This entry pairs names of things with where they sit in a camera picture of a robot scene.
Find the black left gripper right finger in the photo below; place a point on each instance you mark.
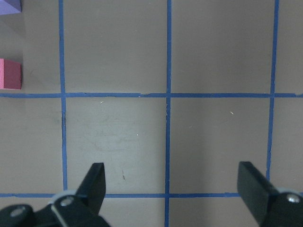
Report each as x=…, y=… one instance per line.
x=270, y=206

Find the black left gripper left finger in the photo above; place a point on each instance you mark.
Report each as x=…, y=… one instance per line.
x=81, y=209

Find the pink foam block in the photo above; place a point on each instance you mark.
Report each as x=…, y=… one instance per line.
x=10, y=74

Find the purple foam block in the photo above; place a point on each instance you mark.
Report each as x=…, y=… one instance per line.
x=10, y=7

